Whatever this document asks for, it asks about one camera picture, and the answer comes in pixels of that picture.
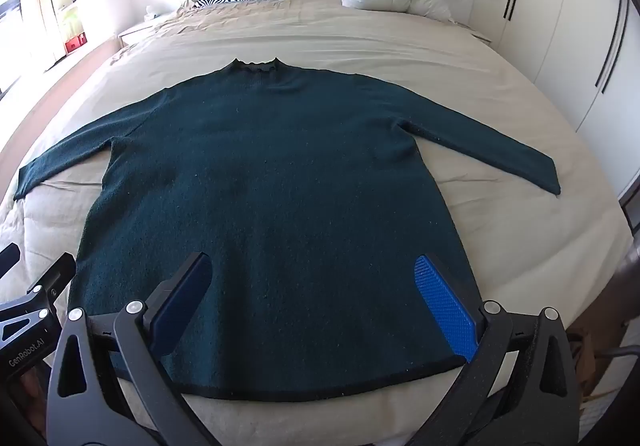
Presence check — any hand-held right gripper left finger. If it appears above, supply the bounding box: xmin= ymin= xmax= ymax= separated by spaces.
xmin=47 ymin=251 xmax=221 ymax=446

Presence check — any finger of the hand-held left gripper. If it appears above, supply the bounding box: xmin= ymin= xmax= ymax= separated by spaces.
xmin=0 ymin=243 xmax=21 ymax=273
xmin=0 ymin=253 xmax=77 ymax=352

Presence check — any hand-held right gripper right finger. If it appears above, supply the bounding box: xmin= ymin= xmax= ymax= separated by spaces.
xmin=405 ymin=253 xmax=596 ymax=446

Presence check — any dark green knit sweater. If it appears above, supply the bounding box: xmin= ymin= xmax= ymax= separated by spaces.
xmin=14 ymin=57 xmax=561 ymax=399

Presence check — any dark framed window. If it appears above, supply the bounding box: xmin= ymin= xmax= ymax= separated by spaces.
xmin=0 ymin=0 xmax=26 ymax=99

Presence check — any beige curtain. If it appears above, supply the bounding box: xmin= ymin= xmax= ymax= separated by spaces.
xmin=15 ymin=0 xmax=57 ymax=73

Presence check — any white nightstand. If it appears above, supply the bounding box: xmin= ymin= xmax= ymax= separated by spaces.
xmin=118 ymin=16 xmax=176 ymax=47

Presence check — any bed with beige sheet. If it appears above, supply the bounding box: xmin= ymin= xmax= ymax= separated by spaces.
xmin=0 ymin=0 xmax=636 ymax=446

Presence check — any white wardrobe with black handles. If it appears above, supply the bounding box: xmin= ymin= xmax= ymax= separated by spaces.
xmin=470 ymin=0 xmax=640 ymax=212

